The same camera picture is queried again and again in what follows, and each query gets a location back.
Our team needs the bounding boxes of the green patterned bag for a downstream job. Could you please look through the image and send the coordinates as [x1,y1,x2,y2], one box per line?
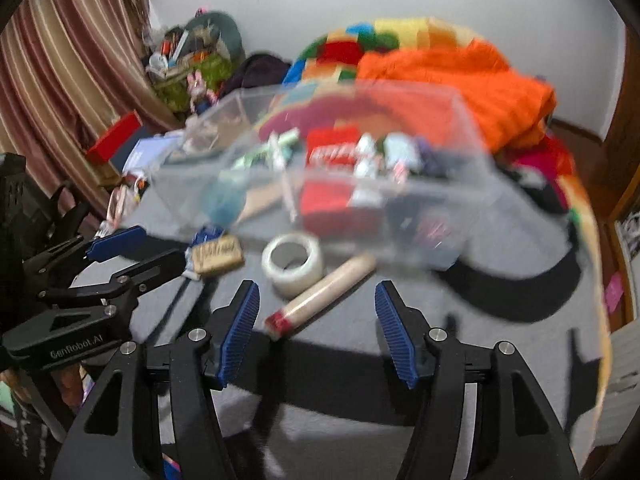
[147,49,234,112]

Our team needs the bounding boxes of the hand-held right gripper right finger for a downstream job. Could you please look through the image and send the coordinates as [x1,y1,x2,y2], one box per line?
[374,280,582,480]

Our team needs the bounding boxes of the grey neck pillow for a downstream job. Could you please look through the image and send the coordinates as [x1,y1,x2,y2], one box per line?
[184,10,246,67]

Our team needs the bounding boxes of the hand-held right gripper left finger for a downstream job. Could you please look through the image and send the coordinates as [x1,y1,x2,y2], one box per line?
[52,280,262,480]

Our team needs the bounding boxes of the red box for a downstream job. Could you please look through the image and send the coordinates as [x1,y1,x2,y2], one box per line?
[84,111,144,165]

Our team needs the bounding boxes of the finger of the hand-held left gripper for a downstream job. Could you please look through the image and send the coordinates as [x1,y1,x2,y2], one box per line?
[22,225,148,282]
[37,248,187,307]

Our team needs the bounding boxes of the striped brown curtain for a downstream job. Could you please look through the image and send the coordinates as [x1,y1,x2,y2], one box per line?
[0,0,182,202]

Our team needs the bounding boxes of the wooden wardrobe shelf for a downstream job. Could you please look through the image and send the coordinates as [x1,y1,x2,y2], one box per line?
[599,25,640,333]

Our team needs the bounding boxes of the pink sticky note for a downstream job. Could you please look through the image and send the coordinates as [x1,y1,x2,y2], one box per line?
[604,274,624,312]

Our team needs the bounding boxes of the peach cosmetic tube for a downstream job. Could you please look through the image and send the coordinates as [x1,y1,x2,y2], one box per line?
[237,184,288,227]

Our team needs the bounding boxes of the blue notebook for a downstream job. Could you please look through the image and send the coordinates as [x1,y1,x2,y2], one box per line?
[122,134,187,172]

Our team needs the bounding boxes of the small blue box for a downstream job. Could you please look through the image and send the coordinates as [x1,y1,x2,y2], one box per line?
[182,225,226,281]

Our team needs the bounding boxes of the pale green tube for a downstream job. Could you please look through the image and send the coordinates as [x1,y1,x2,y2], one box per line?
[231,127,302,172]

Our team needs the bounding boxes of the pink bunny toy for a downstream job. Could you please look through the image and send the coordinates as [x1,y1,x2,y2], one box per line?
[187,70,211,112]

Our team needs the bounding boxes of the orange quilted jacket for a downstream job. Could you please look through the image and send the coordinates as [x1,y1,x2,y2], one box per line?
[355,39,558,155]

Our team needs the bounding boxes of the white green can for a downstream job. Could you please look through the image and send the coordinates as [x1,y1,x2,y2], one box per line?
[351,132,382,179]

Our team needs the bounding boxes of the dark clothes pile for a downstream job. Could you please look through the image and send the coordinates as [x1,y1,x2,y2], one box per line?
[222,52,293,97]

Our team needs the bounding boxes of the clear plastic storage bin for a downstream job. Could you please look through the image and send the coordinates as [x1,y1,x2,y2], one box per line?
[149,79,502,267]

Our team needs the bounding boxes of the pink bag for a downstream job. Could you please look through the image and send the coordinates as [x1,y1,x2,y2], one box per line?
[107,184,142,227]

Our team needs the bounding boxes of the white tape roll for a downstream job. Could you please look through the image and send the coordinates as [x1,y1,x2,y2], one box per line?
[261,231,324,297]

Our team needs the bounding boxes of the colourful patchwork blanket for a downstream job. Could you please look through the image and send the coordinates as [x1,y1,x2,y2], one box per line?
[281,16,615,363]

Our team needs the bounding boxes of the grey black blanket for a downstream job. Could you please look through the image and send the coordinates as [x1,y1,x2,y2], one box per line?
[65,180,610,480]

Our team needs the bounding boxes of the red packet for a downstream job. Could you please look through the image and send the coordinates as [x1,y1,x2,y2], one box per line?
[299,126,387,237]

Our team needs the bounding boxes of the beige tube with red cap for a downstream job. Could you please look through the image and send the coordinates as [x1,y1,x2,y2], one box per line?
[263,252,377,342]

